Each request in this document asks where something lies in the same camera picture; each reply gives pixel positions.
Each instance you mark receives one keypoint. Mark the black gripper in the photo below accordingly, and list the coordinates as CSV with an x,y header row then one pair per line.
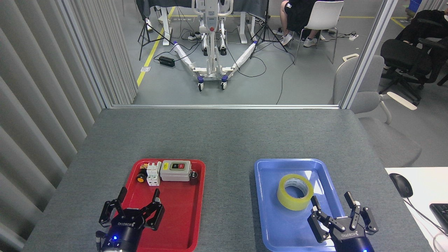
x,y
351,241
124,232

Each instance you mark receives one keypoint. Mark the yellow tape roll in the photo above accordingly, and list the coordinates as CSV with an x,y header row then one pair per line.
x,y
285,199

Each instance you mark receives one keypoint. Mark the yellow push button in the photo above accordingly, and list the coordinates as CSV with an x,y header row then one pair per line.
x,y
141,178

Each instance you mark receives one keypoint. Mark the white terminal block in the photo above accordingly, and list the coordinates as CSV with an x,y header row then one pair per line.
x,y
153,175

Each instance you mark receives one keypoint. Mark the red plastic tray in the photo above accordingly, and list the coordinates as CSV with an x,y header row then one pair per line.
x,y
182,217

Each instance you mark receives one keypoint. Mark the small orange black component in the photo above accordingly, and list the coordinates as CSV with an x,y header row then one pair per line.
x,y
144,166

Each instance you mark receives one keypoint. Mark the black computer mouse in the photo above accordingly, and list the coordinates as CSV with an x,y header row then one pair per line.
x,y
401,184

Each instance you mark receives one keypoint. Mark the blue plastic tray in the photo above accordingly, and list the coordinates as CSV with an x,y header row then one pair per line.
x,y
273,224

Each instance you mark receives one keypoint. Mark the black cylindrical knob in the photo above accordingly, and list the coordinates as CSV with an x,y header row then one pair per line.
x,y
193,178

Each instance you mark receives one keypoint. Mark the white desk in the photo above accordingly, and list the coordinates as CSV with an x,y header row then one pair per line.
x,y
427,182

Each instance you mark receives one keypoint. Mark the black keyboard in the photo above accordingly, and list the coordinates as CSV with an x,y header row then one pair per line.
x,y
441,215

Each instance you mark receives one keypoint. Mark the grey office chair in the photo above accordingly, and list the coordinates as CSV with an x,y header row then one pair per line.
x,y
371,101

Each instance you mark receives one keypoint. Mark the black power adapter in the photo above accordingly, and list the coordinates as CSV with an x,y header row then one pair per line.
x,y
166,61

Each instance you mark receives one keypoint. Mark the black office chair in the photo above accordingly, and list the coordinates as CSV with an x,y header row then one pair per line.
x,y
402,56

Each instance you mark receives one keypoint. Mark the white stand on wheels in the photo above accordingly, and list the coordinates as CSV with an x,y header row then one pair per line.
x,y
211,52

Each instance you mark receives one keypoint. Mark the black tripod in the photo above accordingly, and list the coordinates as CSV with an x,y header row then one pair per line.
x,y
266,31
144,31

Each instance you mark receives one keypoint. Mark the white power strip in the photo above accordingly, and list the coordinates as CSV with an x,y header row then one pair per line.
x,y
353,36

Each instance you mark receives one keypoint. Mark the white chair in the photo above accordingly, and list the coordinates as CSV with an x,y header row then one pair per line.
x,y
325,15

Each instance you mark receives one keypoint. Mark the person on black chair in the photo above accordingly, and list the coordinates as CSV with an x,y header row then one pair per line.
x,y
423,24

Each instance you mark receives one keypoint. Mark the person on white chair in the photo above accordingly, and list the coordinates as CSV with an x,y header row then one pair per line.
x,y
297,14

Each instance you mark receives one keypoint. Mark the blue bin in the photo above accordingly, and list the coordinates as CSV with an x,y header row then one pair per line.
x,y
414,4

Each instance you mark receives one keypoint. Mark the grey push button switch box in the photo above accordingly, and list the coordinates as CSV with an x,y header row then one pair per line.
x,y
175,173

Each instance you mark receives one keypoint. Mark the silver frame rail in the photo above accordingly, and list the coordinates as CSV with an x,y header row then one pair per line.
x,y
224,106

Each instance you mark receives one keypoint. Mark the silver frame post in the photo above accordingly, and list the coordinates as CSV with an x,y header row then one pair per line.
x,y
367,52
85,52

